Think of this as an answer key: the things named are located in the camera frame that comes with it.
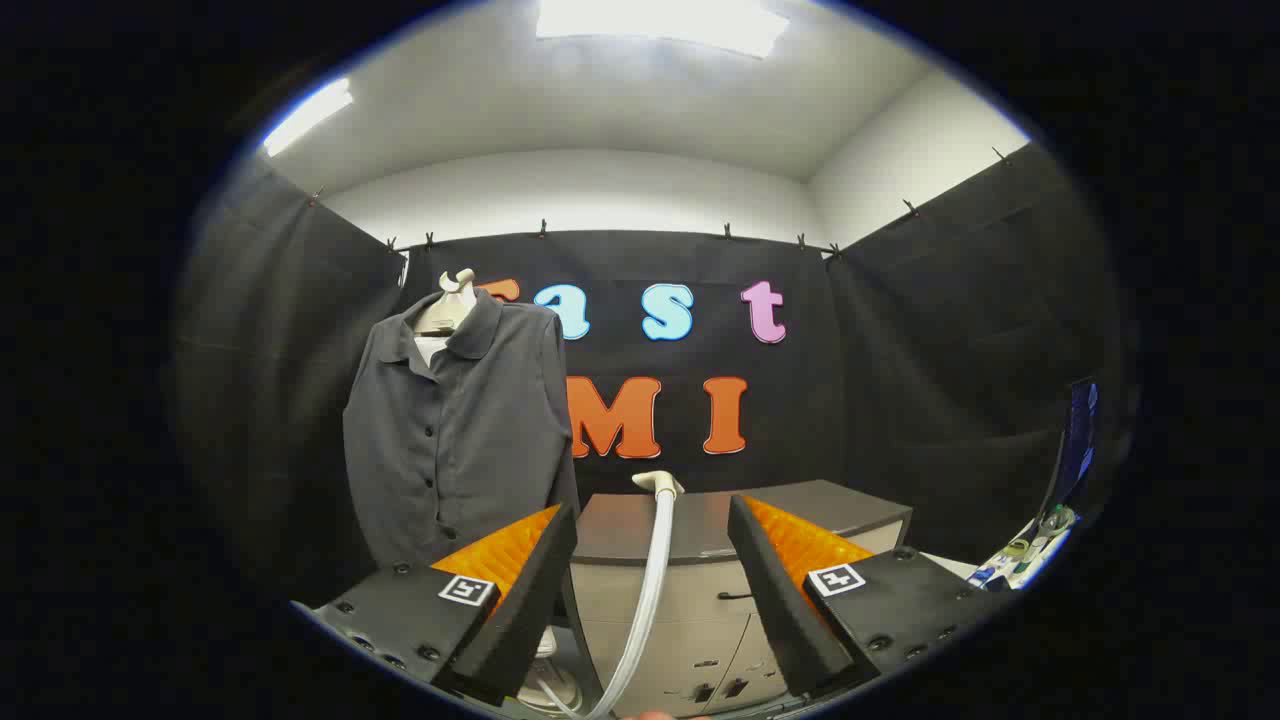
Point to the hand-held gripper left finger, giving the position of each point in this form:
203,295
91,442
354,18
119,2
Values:
525,610

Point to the large ceiling light panel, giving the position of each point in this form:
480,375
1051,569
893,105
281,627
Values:
660,22

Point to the grey button shirt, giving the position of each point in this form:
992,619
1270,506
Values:
480,430

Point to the grey cabinet with dark top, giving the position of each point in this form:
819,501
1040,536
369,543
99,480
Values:
700,620

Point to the dark computer monitor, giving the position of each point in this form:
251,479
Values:
1078,440

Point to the white steamer base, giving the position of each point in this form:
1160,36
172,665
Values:
548,690

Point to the beige clothes hanger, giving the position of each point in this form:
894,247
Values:
447,310

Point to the row of black clips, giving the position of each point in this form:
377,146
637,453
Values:
543,228

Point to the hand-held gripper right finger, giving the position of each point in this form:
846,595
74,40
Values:
775,600

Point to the pile of small desk items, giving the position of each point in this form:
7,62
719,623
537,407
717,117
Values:
1030,550

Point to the narrow ceiling light panel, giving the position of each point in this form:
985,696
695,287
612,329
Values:
308,115

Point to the black backdrop cloth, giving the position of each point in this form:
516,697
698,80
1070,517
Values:
900,400

